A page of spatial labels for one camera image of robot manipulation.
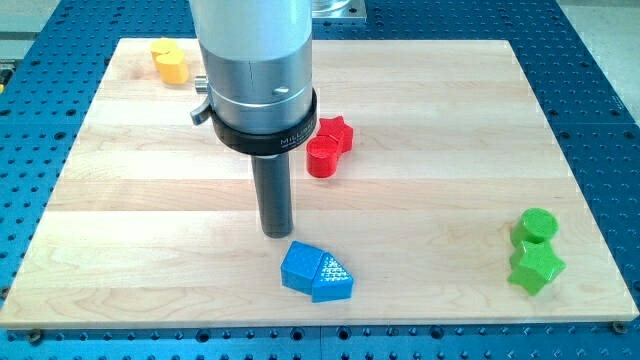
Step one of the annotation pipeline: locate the wooden board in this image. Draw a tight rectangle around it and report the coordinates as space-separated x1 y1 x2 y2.
1 38 638 329

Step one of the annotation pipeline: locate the red star block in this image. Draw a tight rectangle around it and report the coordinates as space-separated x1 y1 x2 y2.
317 116 354 153

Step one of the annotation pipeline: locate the green star block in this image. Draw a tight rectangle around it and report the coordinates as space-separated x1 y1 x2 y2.
508 241 566 296

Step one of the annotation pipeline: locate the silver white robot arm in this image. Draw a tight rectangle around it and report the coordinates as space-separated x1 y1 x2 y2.
189 0 317 156

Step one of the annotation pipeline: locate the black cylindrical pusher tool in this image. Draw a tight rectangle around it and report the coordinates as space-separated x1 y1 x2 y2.
251 153 293 238

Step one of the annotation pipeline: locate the blue triangle block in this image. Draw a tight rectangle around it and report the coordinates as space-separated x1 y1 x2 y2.
311 252 354 303

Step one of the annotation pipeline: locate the yellow cylinder block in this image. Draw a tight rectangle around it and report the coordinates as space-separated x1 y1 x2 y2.
150 37 178 65

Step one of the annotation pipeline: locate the yellow heart block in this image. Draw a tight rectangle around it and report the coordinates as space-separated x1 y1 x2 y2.
155 49 190 85

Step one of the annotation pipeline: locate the green cylinder block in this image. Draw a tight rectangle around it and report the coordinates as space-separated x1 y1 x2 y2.
510 208 559 247

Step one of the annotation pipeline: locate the red cylinder block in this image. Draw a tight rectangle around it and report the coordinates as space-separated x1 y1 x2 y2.
306 136 338 178

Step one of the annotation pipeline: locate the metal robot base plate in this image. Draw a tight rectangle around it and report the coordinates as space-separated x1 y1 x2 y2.
312 0 367 22

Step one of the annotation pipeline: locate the blue cube block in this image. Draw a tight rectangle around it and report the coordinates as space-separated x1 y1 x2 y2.
280 241 324 295

